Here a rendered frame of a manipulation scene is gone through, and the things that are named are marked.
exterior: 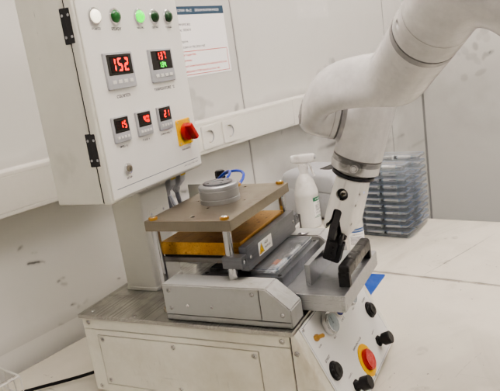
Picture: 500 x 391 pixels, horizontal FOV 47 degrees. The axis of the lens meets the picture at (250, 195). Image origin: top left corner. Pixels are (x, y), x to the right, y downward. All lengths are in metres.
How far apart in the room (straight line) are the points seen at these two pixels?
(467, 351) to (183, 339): 0.56
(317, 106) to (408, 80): 0.17
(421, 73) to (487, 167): 2.68
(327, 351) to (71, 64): 0.67
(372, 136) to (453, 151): 2.52
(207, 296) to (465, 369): 0.51
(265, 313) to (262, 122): 1.13
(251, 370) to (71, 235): 0.67
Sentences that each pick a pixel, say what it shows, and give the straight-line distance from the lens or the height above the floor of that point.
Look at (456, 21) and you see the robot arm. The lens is 0.69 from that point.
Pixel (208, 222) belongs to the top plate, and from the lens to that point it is 1.01.
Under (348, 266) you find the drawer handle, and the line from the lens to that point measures 1.00.
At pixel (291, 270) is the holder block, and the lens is 1.06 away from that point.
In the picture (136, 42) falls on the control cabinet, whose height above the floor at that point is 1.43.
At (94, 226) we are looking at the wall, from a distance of 1.57.
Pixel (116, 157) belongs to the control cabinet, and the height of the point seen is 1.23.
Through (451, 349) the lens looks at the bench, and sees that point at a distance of 1.27.
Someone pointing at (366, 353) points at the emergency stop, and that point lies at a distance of 1.15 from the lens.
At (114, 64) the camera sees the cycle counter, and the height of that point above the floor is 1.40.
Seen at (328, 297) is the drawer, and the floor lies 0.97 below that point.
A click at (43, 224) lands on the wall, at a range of 1.48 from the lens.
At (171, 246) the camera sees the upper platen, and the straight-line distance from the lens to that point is 1.11.
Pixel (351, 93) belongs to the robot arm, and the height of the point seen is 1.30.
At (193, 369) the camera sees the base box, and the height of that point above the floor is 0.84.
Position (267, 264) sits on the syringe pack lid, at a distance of 1.07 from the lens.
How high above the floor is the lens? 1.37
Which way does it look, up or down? 13 degrees down
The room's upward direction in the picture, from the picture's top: 8 degrees counter-clockwise
